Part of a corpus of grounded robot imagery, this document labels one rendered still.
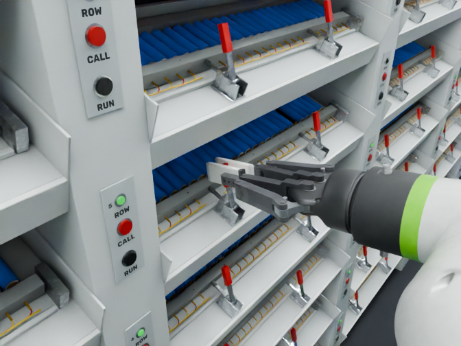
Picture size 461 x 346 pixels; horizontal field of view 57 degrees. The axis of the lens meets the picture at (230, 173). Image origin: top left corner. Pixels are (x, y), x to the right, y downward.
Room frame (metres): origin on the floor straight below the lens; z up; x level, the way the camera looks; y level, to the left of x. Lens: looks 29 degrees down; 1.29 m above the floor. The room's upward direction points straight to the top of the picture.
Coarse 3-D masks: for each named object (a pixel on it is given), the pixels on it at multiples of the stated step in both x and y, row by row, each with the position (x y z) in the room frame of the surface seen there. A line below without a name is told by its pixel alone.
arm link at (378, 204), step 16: (368, 176) 0.40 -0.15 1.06; (384, 176) 0.39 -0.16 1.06; (400, 176) 0.39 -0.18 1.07; (416, 176) 0.38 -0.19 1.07; (368, 192) 0.38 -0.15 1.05; (384, 192) 0.37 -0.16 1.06; (400, 192) 0.37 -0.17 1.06; (352, 208) 0.38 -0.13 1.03; (368, 208) 0.37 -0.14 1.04; (384, 208) 0.36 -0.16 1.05; (400, 208) 0.35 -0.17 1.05; (352, 224) 0.37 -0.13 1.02; (368, 224) 0.36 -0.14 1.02; (384, 224) 0.35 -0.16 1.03; (400, 224) 0.34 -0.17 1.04; (368, 240) 0.36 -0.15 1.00; (384, 240) 0.35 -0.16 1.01; (384, 256) 0.39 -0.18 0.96; (400, 256) 0.35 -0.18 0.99
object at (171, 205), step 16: (320, 112) 0.86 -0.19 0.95; (304, 128) 0.79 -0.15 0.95; (272, 144) 0.71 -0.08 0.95; (240, 160) 0.64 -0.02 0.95; (256, 160) 0.67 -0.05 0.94; (192, 192) 0.54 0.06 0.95; (208, 192) 0.57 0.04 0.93; (224, 192) 0.58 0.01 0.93; (160, 208) 0.50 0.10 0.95; (176, 208) 0.52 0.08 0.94
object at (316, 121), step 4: (316, 112) 0.75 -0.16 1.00; (312, 116) 0.75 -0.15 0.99; (316, 116) 0.75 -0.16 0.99; (316, 120) 0.75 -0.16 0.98; (316, 124) 0.75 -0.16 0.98; (316, 128) 0.74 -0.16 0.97; (320, 128) 0.75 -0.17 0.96; (316, 132) 0.74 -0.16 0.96; (316, 136) 0.74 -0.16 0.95; (320, 140) 0.75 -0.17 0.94; (316, 144) 0.75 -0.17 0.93; (320, 144) 0.74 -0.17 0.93
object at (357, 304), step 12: (384, 264) 1.29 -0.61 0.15; (396, 264) 1.33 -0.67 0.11; (372, 276) 1.24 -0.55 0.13; (384, 276) 1.26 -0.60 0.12; (360, 288) 1.17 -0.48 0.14; (372, 288) 1.19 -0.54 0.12; (348, 300) 1.10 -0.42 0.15; (360, 300) 1.13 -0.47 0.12; (348, 312) 1.07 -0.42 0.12; (360, 312) 1.08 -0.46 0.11; (348, 324) 1.02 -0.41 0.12
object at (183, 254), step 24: (312, 96) 0.96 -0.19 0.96; (336, 96) 0.92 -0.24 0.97; (336, 120) 0.89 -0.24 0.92; (360, 120) 0.88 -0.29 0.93; (288, 144) 0.76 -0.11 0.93; (336, 144) 0.80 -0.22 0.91; (216, 216) 0.53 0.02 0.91; (264, 216) 0.60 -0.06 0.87; (168, 240) 0.47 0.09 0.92; (192, 240) 0.48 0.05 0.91; (216, 240) 0.49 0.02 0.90; (168, 264) 0.40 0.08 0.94; (192, 264) 0.45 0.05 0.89; (168, 288) 0.42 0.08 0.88
